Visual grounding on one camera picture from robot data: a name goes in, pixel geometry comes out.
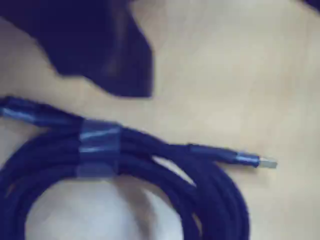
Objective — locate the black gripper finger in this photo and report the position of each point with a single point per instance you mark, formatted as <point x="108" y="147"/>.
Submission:
<point x="313" y="1"/>
<point x="100" y="45"/>

